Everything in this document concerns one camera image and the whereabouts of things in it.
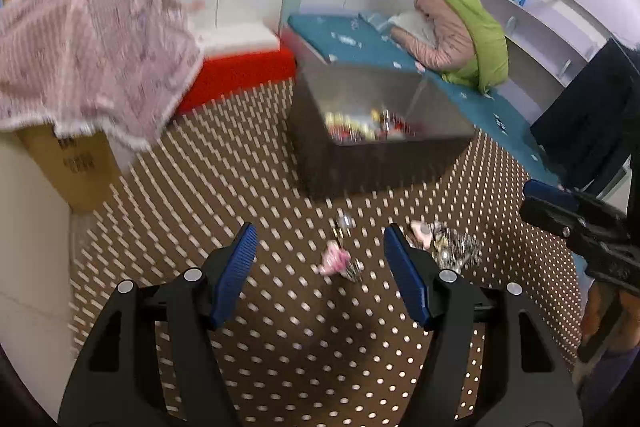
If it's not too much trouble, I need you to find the brown polka-dot tablecloth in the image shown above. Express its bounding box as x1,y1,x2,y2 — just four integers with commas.
70,79,583,427

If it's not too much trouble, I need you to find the pink checked cloth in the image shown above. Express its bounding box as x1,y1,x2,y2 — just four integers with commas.
0,0,206,152

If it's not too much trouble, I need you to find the white pillow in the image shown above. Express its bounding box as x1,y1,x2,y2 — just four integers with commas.
387,11,436,48

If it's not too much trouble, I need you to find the white low cabinet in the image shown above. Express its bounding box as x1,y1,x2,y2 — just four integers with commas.
0,132,81,358

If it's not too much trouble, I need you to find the pink flower bracelet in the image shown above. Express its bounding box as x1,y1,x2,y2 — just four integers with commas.
312,242,363,283
410,219,436,249

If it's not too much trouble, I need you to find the person's right hand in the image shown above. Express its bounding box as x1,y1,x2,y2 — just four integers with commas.
581,279,607,348

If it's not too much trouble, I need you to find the cardboard box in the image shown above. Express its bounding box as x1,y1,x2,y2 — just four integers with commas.
15,127,123,214

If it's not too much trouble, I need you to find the pile of bead bracelets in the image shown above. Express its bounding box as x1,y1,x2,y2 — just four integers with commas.
325,107,416,142

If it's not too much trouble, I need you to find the lavender wall shelf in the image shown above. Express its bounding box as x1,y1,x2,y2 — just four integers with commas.
435,0,616,88

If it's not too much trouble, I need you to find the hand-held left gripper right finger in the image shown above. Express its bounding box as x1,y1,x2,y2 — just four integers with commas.
384,223,585,427

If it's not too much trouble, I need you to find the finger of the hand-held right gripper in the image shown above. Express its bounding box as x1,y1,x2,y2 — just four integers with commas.
519,199,608,258
523,179,581,210

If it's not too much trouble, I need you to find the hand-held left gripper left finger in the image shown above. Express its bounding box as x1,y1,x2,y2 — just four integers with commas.
57,222,258,427

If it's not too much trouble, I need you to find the dark cloth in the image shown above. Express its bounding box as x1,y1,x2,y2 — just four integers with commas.
530,39,640,200

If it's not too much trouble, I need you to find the metal tin box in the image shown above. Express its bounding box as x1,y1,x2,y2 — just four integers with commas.
287,62,478,200

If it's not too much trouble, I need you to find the pink padded jacket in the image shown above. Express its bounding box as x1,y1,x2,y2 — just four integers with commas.
392,0,476,72

